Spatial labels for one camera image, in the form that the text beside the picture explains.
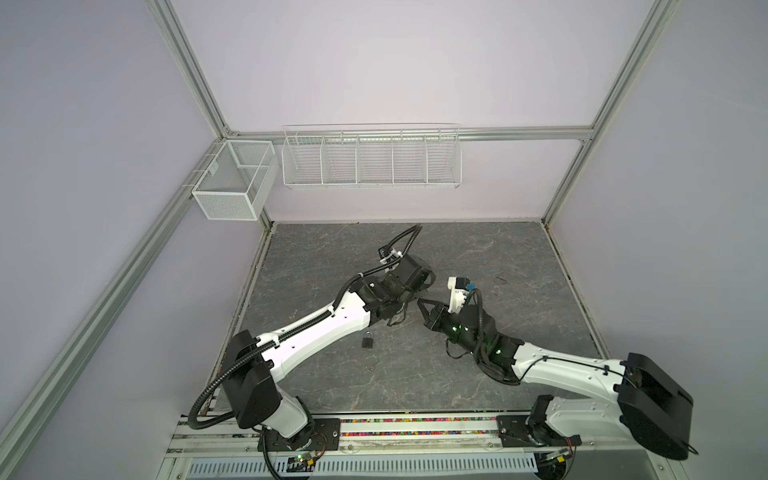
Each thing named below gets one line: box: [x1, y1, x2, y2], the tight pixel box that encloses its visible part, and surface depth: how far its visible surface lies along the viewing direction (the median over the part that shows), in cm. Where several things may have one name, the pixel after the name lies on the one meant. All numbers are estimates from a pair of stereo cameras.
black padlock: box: [362, 331, 374, 349], surface depth 91 cm
